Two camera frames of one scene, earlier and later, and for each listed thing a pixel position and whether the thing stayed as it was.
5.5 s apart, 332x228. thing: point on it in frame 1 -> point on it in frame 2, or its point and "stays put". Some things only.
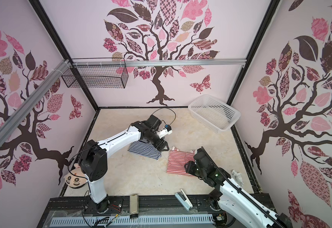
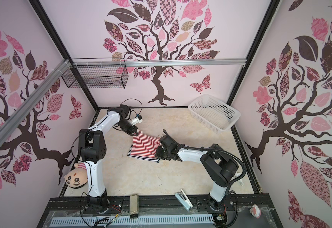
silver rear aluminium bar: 154,62 stays put
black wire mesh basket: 101,76 stays put
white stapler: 183,198 stays put
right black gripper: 189,168 -> 158,153
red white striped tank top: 177,159 -> 144,145
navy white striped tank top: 142,147 -> 155,159
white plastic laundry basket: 213,112 stays put
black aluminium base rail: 135,204 stays put
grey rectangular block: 133,204 stays put
